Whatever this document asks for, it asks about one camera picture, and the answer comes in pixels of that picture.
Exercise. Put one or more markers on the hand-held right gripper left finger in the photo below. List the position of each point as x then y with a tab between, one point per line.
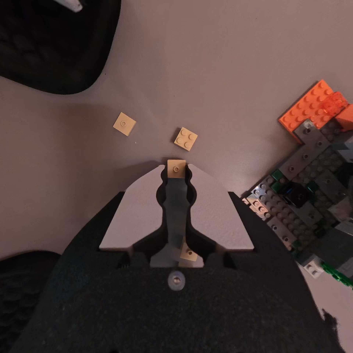
135	220

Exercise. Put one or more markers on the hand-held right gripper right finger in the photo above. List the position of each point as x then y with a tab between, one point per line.
217	220

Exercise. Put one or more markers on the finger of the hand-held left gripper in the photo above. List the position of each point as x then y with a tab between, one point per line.
72	5

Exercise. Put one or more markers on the tan square jumper plate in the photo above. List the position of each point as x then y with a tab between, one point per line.
189	252
176	168
124	123

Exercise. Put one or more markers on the tan two-by-two brick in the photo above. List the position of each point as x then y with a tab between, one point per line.
186	138

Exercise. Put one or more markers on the grey desk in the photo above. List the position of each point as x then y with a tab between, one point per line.
220	69

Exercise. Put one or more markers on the grey toy brick building model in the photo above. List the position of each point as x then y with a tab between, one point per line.
303	165

